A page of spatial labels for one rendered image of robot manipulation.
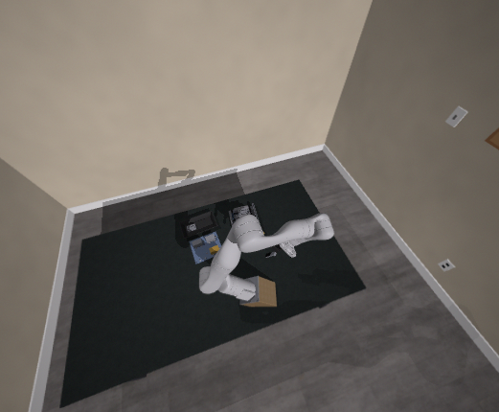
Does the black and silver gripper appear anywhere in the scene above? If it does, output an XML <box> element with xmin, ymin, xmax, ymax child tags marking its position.
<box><xmin>265</xmin><ymin>240</ymin><xmax>300</xmax><ymax>258</ymax></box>

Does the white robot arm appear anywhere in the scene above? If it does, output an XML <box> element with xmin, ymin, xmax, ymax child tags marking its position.
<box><xmin>199</xmin><ymin>213</ymin><xmax>334</xmax><ymax>301</ymax></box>

